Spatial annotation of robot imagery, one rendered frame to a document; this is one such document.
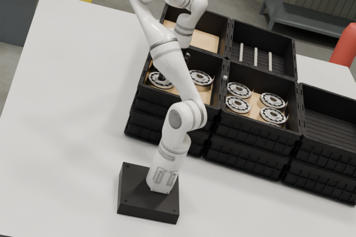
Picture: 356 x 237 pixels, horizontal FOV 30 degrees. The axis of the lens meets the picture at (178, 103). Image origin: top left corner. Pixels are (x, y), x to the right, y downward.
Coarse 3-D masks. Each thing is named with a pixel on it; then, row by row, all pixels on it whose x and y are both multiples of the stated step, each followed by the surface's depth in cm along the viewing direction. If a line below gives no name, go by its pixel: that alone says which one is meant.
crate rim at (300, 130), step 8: (240, 64) 262; (264, 72) 262; (224, 80) 247; (288, 80) 263; (224, 88) 242; (296, 88) 258; (224, 96) 237; (296, 96) 253; (224, 104) 233; (296, 104) 248; (224, 112) 229; (232, 112) 230; (232, 120) 230; (240, 120) 230; (248, 120) 229; (256, 120) 230; (264, 128) 230; (272, 128) 230; (280, 128) 231; (288, 136) 231; (296, 136) 231
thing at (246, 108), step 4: (228, 96) 252; (232, 96) 253; (228, 100) 251; (240, 100) 252; (244, 100) 253; (228, 104) 248; (232, 104) 248; (244, 104) 251; (248, 104) 252; (232, 108) 246; (236, 108) 247; (240, 108) 247; (244, 108) 248; (248, 108) 249; (240, 112) 246; (244, 112) 246
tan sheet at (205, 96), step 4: (152, 60) 265; (148, 68) 259; (148, 72) 256; (144, 84) 248; (172, 92) 249; (176, 92) 250; (200, 92) 255; (204, 92) 256; (208, 92) 257; (200, 96) 252; (204, 96) 253; (208, 96) 254; (204, 100) 251; (208, 100) 252; (208, 104) 249
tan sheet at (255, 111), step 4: (252, 96) 264; (256, 96) 265; (252, 100) 262; (256, 100) 263; (252, 104) 259; (256, 104) 260; (252, 108) 256; (256, 108) 257; (260, 108) 258; (252, 112) 254; (256, 112) 255; (248, 116) 251; (252, 116) 251; (256, 116) 252; (284, 124) 253; (284, 128) 251
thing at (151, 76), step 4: (152, 72) 250; (156, 72) 251; (148, 76) 247; (152, 76) 248; (152, 80) 246; (156, 80) 246; (168, 80) 249; (156, 84) 244; (160, 84) 245; (164, 84) 246; (168, 84) 247; (172, 84) 248
